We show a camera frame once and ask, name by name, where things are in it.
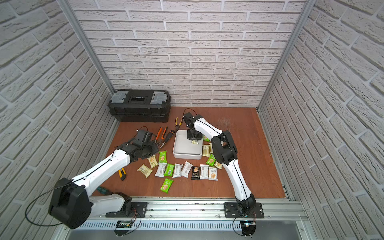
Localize green cookie packet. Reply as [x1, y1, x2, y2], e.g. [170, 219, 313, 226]
[203, 136, 211, 142]
[159, 151, 168, 164]
[160, 178, 174, 194]
[164, 164, 175, 177]
[206, 154, 216, 167]

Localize pale yellow cookie packet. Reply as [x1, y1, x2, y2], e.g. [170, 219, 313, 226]
[214, 162, 222, 170]
[202, 145, 211, 157]
[148, 155, 159, 169]
[209, 143, 214, 154]
[137, 164, 153, 178]

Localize grey storage box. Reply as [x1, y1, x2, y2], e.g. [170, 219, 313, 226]
[173, 130, 203, 160]

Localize black cookie packet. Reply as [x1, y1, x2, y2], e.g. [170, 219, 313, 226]
[191, 166, 201, 181]

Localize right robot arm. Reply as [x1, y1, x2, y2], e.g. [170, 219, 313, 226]
[183, 113, 256, 217]

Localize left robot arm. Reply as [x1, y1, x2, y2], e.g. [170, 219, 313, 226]
[48, 130, 159, 229]

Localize black toolbox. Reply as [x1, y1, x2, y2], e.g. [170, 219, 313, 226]
[108, 90, 171, 123]

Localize left controller board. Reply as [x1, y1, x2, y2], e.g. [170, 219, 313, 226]
[114, 221, 136, 237]

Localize controller board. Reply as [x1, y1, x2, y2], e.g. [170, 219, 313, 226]
[240, 221, 256, 237]
[114, 221, 136, 237]

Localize right controller board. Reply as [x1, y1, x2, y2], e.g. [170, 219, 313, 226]
[240, 221, 256, 237]

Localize orange handled groove pliers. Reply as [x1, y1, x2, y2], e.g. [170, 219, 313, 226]
[155, 127, 168, 146]

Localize yellow handled small pliers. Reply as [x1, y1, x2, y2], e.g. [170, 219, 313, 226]
[175, 117, 183, 132]

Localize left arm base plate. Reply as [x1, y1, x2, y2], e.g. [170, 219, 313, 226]
[106, 202, 148, 218]

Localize aluminium front rail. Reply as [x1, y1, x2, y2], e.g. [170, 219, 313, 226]
[62, 196, 310, 223]

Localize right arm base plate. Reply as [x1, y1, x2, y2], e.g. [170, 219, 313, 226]
[224, 202, 265, 219]

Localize left aluminium frame post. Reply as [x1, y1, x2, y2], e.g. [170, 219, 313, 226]
[58, 0, 115, 95]

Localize aluminium frame post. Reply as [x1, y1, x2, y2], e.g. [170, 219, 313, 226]
[58, 0, 115, 95]
[257, 0, 316, 112]

